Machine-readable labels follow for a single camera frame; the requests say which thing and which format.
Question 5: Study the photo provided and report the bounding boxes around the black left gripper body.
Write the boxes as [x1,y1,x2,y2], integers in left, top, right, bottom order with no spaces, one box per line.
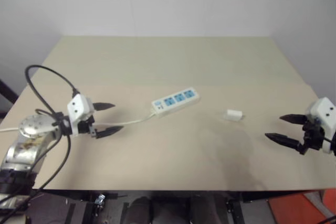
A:
[78,99,99,139]

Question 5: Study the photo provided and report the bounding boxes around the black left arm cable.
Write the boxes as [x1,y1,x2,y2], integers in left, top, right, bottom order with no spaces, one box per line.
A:
[0,65,80,219]

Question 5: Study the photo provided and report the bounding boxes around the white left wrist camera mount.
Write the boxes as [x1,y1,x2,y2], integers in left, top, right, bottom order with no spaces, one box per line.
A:
[67,94,96,137]

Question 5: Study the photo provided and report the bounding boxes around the white plug adapter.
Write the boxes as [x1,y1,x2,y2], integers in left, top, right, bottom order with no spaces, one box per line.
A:
[223,109,247,123]

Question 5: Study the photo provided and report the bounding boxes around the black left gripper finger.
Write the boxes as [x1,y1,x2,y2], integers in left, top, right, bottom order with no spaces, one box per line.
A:
[94,102,116,112]
[94,126,124,140]

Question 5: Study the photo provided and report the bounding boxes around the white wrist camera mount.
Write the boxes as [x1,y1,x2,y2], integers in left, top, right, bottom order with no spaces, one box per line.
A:
[307,97,336,154]
[67,94,96,137]

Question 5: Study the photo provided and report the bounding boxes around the dark slanted bar at wall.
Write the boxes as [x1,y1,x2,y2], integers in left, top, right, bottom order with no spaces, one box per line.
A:
[0,78,18,114]

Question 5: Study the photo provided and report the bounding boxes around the white power strip blue sockets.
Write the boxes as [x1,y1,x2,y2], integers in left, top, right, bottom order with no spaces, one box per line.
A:
[150,89,201,116]

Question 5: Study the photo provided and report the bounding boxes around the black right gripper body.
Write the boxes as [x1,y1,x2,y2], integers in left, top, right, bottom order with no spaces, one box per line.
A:
[297,114,330,156]

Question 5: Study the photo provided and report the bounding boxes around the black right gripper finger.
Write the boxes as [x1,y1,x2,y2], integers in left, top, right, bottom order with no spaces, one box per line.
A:
[264,133,301,152]
[279,113,307,125]

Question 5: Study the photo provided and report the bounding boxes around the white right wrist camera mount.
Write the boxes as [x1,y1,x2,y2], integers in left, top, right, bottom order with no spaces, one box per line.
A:
[307,97,336,154]

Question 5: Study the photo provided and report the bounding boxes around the orange object under table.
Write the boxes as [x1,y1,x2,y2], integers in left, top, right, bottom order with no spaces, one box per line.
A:
[267,187,336,224]

